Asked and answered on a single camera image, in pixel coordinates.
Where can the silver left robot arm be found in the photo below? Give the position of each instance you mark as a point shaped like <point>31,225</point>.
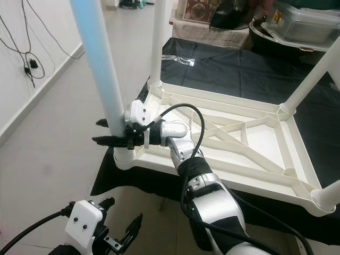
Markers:
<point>65,251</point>

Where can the flat clear tape patch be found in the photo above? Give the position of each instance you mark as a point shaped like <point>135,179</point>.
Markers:
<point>178,60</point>

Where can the black tablecloth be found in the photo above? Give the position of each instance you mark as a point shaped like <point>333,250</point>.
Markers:
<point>234,69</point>

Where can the black floor mop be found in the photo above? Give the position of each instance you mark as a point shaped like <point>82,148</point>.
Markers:
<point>130,4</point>

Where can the white plastic table top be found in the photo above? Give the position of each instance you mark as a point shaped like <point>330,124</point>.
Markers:
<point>260,149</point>

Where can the beige padded base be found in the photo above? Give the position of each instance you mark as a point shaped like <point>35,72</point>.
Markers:
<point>207,33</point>

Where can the orange lid storage box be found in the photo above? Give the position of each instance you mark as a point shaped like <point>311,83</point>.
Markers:
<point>196,10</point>

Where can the shiny black bag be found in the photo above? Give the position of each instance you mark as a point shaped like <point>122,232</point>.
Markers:
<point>231,16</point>

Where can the black round pan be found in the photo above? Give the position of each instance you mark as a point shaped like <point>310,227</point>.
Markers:
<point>265,41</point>

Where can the clear plastic storage box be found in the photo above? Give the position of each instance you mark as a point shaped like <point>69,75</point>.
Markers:
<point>303,24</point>

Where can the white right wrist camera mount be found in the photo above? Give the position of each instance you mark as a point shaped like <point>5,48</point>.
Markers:
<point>138,114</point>

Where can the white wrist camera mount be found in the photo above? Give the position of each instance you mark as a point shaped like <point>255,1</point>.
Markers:
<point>138,114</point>
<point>85,226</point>

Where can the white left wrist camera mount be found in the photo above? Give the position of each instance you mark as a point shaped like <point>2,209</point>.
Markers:
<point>85,226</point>

